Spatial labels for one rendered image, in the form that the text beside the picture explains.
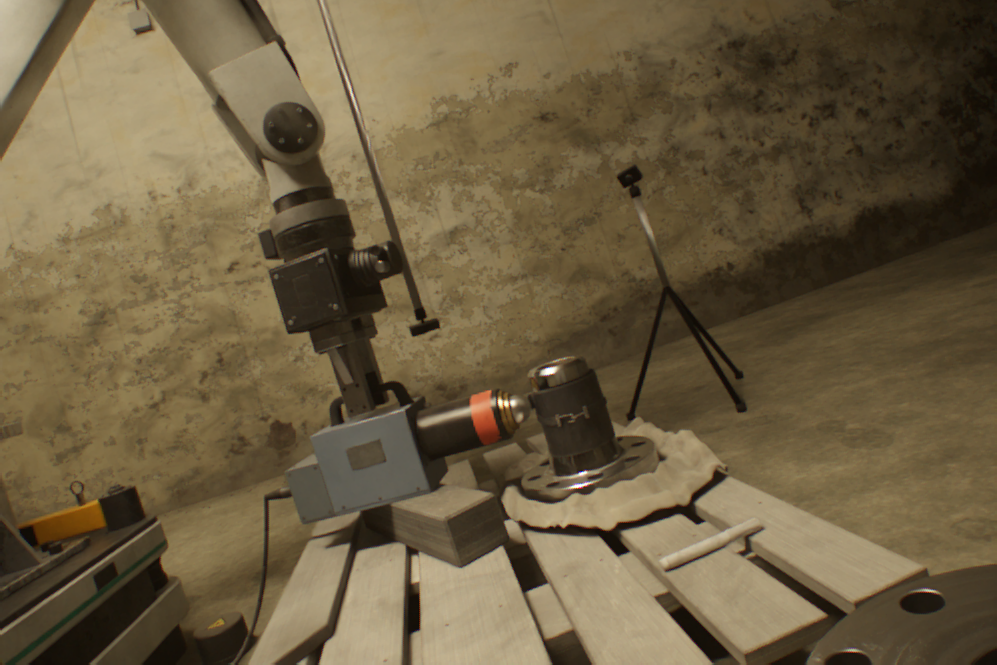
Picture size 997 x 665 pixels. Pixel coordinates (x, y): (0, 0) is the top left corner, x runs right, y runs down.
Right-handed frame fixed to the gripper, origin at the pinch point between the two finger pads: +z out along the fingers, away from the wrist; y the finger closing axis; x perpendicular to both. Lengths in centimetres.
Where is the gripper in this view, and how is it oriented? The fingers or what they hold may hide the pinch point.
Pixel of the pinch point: (364, 392)
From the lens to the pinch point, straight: 130.3
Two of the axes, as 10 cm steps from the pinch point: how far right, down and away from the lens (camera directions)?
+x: 9.3, -3.1, -2.0
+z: 3.1, 9.5, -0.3
